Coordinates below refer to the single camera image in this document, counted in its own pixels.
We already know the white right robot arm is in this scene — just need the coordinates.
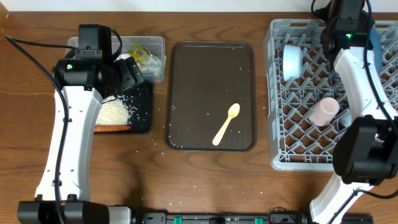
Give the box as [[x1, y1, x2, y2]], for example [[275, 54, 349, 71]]
[[310, 0, 397, 223]]

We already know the pink plastic cup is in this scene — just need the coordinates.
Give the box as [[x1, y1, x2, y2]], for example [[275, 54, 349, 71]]
[[308, 97, 340, 126]]

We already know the dark brown serving tray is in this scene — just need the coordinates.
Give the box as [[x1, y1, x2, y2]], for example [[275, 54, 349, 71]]
[[165, 41, 257, 152]]

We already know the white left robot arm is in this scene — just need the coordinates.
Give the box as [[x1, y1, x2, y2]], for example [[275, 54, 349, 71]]
[[7, 24, 144, 223]]

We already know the pile of white rice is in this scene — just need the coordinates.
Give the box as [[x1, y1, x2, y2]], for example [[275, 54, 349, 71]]
[[96, 95, 135, 125]]

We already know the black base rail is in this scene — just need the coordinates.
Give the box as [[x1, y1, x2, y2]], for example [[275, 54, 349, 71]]
[[136, 213, 313, 224]]

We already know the light blue rice bowl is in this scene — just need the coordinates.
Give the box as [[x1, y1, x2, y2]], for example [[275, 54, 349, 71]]
[[282, 44, 302, 82]]

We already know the black waste tray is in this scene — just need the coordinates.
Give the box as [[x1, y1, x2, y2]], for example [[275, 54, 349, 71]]
[[98, 81, 153, 134]]

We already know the clear plastic waste bin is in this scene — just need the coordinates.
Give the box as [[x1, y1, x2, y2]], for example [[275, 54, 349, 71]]
[[65, 36, 166, 84]]

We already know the grey dishwasher rack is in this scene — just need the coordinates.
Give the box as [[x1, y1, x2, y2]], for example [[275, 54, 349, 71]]
[[264, 19, 397, 171]]

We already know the light blue plastic cup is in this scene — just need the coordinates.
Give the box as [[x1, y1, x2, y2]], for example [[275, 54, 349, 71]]
[[340, 111, 352, 127]]

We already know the dark blue bowl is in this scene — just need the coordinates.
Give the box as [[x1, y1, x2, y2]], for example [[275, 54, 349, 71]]
[[370, 27, 382, 75]]

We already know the green snack wrapper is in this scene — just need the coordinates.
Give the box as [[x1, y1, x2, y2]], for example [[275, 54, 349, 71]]
[[128, 45, 162, 71]]

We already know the orange carrot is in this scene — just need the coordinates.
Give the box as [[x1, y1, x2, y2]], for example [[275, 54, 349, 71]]
[[95, 125, 131, 133]]

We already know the yellow plastic spoon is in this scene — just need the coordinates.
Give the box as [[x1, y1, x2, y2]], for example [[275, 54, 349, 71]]
[[212, 103, 240, 146]]

